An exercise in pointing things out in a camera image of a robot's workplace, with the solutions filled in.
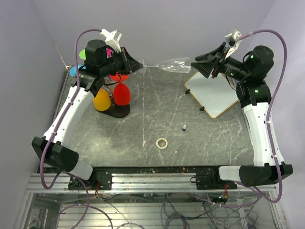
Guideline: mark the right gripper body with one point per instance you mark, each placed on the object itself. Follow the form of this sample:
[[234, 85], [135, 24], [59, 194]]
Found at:
[[231, 67]]

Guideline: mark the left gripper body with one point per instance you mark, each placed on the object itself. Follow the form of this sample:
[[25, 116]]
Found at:
[[116, 64]]

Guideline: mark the pink plastic wine glass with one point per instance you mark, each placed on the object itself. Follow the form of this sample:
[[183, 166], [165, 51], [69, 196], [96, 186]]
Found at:
[[110, 52]]

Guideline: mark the clear plastic cup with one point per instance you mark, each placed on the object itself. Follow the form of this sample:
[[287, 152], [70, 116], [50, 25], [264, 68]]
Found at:
[[176, 65]]

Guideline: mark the red plastic wine glass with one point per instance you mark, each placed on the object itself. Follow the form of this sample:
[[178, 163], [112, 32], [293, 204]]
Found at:
[[121, 92]]

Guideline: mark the green plastic wine glass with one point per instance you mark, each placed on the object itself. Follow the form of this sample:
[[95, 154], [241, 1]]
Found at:
[[82, 54]]

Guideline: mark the orange plastic wine glass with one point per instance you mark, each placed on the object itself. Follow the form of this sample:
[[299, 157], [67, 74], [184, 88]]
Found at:
[[102, 101]]

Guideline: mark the blue plastic wine glass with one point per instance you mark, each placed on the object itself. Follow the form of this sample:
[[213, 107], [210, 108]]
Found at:
[[72, 71]]

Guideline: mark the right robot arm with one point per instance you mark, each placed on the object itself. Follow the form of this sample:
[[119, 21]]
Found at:
[[255, 100]]

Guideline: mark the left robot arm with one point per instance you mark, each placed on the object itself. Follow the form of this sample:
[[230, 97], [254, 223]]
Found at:
[[102, 58]]

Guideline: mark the white board yellow rim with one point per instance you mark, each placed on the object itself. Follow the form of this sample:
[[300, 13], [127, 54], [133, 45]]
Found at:
[[215, 95]]

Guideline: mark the white tape roll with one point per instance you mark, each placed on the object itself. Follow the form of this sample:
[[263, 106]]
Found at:
[[161, 143]]

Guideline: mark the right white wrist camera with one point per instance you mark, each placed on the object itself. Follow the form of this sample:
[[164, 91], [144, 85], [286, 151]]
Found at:
[[233, 40]]

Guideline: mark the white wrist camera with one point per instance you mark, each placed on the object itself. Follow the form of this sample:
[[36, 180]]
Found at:
[[112, 39], [233, 40]]

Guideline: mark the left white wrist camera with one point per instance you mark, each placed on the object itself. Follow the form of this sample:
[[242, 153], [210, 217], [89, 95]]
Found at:
[[112, 39]]

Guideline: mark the copper wire glass rack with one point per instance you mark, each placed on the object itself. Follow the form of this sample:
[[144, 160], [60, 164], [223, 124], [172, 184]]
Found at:
[[115, 110]]

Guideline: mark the aluminium mounting rail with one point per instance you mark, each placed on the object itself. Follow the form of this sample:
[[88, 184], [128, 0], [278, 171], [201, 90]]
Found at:
[[119, 180]]

